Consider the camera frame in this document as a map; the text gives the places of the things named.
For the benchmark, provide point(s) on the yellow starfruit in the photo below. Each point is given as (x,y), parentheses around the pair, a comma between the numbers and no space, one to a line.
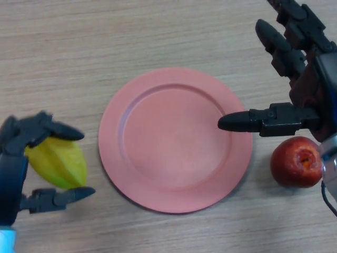
(63,163)

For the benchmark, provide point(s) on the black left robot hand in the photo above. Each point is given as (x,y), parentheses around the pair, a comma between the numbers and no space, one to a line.
(10,171)

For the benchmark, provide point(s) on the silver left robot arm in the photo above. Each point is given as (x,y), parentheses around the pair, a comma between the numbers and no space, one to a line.
(6,239)

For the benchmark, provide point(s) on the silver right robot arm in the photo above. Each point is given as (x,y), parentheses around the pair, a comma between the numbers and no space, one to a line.
(331,163)

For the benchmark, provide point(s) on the pink round plate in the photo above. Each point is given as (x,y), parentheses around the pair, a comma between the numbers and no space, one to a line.
(175,139)

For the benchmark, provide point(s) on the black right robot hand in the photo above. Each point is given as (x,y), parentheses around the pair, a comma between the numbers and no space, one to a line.
(281,120)

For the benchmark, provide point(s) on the red apple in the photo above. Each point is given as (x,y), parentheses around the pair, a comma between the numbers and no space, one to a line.
(289,166)

